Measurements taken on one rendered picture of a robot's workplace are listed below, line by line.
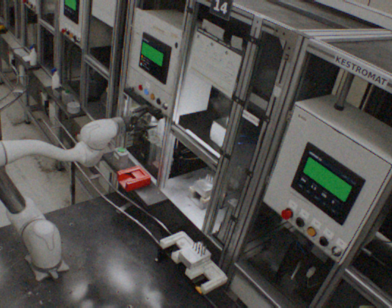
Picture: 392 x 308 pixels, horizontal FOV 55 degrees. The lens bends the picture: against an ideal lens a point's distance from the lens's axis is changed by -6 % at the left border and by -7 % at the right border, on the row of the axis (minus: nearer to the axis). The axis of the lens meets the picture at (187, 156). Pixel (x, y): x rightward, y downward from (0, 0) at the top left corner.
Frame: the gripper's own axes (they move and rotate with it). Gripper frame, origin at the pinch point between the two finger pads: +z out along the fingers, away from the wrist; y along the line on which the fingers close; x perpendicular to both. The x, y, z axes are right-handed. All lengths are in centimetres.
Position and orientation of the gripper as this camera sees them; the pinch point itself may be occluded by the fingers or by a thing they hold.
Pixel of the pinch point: (153, 117)
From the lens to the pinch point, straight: 205.0
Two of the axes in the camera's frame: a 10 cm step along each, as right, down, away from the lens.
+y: 1.3, -8.8, -4.6
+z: 7.0, -2.5, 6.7
